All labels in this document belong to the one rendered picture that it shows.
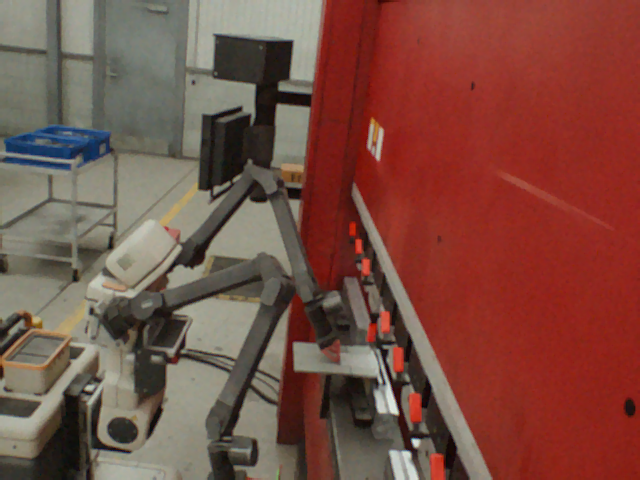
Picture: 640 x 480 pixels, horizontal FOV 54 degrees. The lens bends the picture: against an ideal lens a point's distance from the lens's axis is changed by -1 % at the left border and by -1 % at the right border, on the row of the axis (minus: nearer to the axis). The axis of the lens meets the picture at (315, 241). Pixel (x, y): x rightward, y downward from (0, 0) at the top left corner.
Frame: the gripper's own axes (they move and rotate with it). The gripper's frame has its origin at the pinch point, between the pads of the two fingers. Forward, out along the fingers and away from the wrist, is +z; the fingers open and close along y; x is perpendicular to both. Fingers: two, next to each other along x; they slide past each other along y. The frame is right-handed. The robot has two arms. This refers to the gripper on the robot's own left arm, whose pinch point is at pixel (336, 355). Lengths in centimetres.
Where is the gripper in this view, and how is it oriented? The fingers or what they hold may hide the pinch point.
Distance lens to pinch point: 209.4
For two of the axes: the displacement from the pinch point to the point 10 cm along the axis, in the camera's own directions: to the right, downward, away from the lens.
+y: -0.6, -3.1, 9.5
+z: 4.0, 8.6, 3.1
